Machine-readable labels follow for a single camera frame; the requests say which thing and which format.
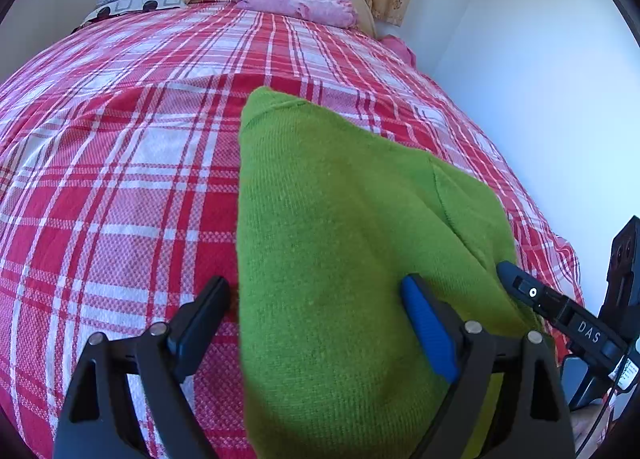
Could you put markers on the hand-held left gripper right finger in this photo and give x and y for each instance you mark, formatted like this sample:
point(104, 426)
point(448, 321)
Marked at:
point(430, 329)

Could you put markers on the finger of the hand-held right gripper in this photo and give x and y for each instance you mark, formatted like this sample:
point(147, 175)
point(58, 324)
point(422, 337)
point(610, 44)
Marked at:
point(550, 304)

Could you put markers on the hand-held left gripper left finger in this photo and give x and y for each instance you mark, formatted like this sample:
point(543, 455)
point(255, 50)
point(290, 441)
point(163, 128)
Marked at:
point(200, 329)

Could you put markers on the green orange striped knit sweater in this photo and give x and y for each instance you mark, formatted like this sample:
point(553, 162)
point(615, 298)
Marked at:
point(325, 239)

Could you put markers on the red plaid bed cover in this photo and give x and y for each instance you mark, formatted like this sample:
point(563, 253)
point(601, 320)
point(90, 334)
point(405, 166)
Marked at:
point(125, 139)

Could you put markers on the small pink pillow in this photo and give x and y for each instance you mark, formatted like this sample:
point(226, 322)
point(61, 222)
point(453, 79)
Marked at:
point(400, 46)

